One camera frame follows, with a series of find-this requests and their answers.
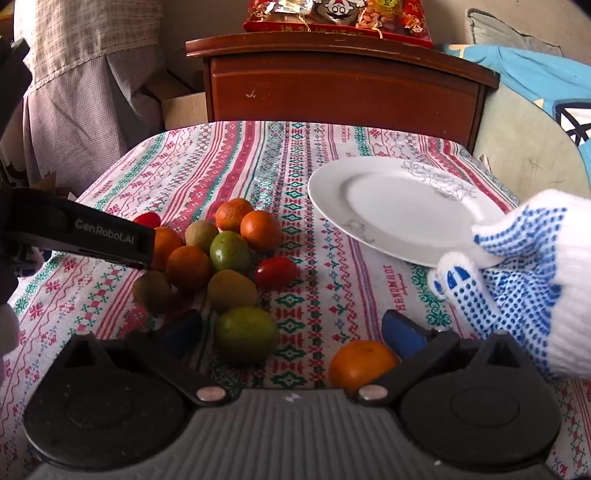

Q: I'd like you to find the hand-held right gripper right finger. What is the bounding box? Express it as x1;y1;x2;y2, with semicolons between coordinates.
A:
353;309;539;408

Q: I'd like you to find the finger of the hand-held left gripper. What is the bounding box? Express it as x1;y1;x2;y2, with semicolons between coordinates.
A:
11;187;156;271

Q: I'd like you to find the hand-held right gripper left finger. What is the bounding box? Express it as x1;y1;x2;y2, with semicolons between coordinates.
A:
61;309;229;408

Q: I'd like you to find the orange tangerine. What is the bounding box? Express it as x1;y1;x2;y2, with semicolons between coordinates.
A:
329;340;400;396
148;226;185;271
240;210;283;253
166;246;214;294
215;198;255;233

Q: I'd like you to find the small green citrus fruit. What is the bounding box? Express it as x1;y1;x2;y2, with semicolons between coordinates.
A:
210;231;252;276

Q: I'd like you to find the pale greenish brown fruit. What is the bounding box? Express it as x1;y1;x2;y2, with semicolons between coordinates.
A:
185;220;219;254

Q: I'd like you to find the white floral plate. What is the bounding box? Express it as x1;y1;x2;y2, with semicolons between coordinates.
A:
308;159;507;269

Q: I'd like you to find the person's right hand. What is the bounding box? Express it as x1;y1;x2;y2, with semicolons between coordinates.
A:
427;188;591;380

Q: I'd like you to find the brown kiwi fruit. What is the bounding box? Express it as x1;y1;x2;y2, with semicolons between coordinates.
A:
132;270;176;315
207;270;259;313

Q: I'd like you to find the large green citrus fruit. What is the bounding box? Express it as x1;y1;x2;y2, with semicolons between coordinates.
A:
213;307;280;368

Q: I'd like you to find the checked fabric cover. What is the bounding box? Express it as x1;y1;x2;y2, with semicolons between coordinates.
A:
13;0;163;188

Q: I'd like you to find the striped patterned tablecloth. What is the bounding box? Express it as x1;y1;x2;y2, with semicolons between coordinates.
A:
0;121;591;480

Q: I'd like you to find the cardboard box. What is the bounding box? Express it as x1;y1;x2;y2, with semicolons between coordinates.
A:
142;69;208;131

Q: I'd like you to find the pale green cushion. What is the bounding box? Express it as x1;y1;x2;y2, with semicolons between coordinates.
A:
475;87;591;201

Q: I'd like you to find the brown wooden cabinet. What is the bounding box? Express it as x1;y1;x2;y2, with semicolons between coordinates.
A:
185;32;501;154

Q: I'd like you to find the blue printed blanket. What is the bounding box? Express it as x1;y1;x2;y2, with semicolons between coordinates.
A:
442;44;591;149

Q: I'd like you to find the grey pillow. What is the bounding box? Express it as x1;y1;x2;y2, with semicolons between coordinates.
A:
464;9;565;58

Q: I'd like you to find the red snack gift bag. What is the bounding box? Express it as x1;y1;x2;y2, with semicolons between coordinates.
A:
243;0;435;47

